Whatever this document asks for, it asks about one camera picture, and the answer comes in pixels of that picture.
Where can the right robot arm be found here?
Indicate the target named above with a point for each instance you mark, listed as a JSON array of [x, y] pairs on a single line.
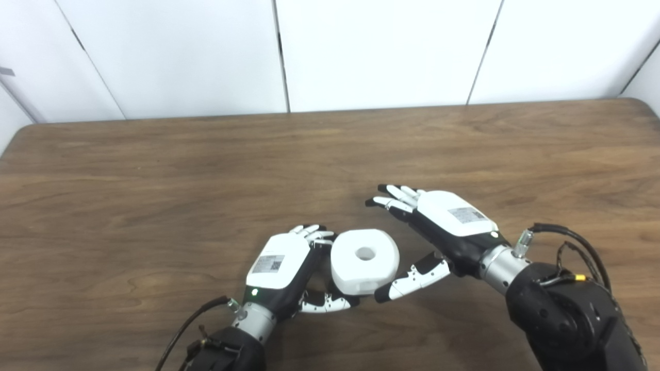
[[567, 319]]

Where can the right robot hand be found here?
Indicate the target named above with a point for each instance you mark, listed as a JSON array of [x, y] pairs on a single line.
[[454, 221]]

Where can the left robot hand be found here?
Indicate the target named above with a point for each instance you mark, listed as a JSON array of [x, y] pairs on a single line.
[[278, 268]]

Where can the round white piece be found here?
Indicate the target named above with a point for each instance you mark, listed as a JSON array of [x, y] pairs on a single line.
[[363, 270]]

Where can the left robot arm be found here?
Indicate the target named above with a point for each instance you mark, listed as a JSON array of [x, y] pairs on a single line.
[[232, 350]]

